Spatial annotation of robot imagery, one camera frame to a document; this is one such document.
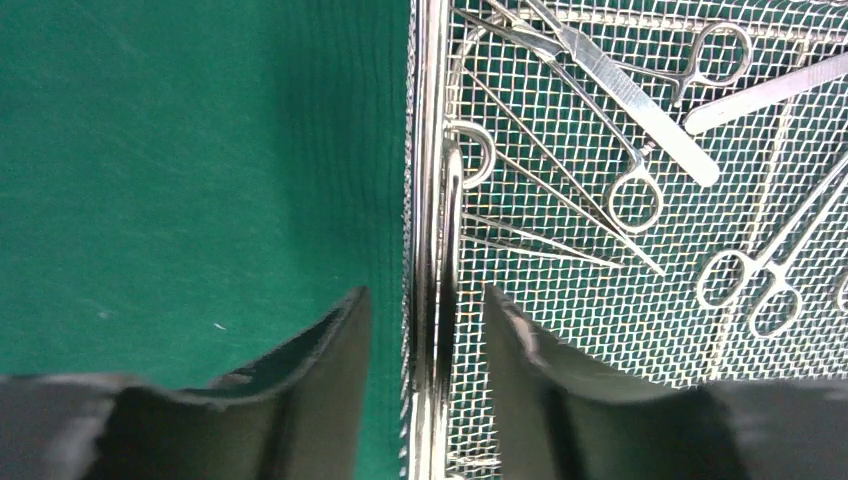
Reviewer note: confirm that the green surgical cloth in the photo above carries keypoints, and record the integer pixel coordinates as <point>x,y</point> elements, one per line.
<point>185,184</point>

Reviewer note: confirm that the steel tweezers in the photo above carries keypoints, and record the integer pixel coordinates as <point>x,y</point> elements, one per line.
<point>632,99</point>

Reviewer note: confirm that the steel forceps near tray edge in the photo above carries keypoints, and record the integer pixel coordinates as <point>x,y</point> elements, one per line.
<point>634,199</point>

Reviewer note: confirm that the flat steel scalpel handle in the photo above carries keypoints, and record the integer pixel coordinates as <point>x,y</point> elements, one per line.
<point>750,100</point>

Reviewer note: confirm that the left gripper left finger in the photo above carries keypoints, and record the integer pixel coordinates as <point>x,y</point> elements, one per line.
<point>293,413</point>

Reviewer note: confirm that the steel forceps with ring handles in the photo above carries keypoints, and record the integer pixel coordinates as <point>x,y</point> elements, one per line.
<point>824,196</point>

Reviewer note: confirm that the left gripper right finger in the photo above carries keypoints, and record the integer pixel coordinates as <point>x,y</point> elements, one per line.
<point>561,414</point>

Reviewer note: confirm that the metal mesh instrument tray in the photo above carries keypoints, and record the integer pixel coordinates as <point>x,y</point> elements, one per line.
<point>661,186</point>

